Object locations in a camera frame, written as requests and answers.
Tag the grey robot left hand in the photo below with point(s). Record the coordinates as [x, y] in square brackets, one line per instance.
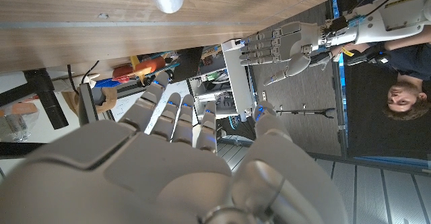
[293, 42]

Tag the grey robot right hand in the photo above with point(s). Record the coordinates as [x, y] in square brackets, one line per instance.
[134, 177]

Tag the person's bare forearm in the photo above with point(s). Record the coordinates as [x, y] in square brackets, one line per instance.
[407, 39]

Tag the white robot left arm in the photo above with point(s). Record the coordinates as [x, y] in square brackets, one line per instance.
[387, 22]

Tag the white shelf cabinet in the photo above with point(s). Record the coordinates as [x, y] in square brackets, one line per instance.
[239, 82]

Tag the black metal floor stand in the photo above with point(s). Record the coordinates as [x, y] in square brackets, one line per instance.
[303, 112]

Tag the brown plywood cutout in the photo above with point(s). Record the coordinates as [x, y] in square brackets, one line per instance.
[107, 99]

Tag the flat computer monitor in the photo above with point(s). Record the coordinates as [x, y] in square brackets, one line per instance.
[85, 106]

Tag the colourful toy airplane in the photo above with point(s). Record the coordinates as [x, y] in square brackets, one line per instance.
[148, 66]

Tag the person in dark shirt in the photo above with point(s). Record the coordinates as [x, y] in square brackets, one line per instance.
[404, 98]

